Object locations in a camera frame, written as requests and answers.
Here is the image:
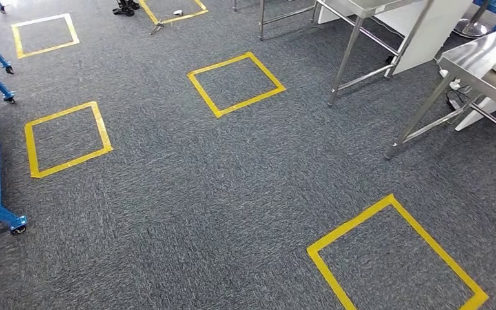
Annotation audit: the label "white panel box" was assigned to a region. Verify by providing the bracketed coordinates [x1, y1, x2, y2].
[316, 0, 475, 78]

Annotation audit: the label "chrome stanchion base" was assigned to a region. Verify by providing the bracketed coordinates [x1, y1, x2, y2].
[453, 18, 490, 39]

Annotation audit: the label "chrome stanchion post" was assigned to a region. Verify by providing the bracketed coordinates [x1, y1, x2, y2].
[466, 0, 493, 26]

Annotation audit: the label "stainless steel workbench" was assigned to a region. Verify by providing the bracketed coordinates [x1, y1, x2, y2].
[384, 20, 496, 161]

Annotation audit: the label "black stand legs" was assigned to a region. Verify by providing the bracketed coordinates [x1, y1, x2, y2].
[112, 0, 141, 17]

